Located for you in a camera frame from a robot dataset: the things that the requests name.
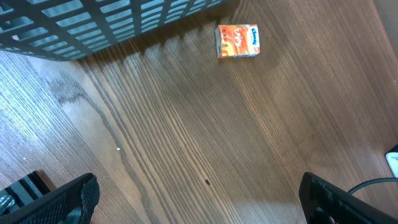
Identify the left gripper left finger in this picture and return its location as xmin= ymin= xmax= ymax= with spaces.
xmin=1 ymin=173 xmax=100 ymax=224

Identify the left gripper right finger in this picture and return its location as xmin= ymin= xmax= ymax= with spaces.
xmin=298 ymin=172 xmax=397 ymax=224

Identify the orange tissue pack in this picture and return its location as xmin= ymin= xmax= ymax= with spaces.
xmin=215 ymin=24 xmax=261 ymax=58

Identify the white barcode scanner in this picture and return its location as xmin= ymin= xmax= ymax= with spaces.
xmin=385 ymin=145 xmax=398 ymax=178

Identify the grey plastic shopping basket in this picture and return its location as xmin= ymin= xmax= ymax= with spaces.
xmin=1 ymin=0 xmax=223 ymax=62

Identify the right camera cable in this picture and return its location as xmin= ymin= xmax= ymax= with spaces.
xmin=347 ymin=177 xmax=398 ymax=195

